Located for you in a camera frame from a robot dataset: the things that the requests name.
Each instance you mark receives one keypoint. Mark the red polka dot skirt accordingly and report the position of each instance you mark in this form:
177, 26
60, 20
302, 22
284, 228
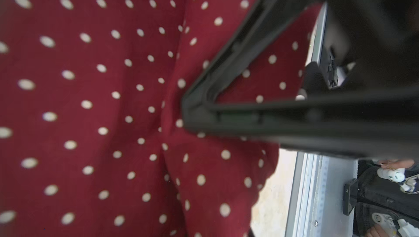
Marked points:
92, 138

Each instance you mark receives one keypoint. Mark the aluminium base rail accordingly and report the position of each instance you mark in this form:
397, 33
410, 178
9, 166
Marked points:
316, 203

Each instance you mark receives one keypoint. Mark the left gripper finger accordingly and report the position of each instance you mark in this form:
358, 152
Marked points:
381, 120

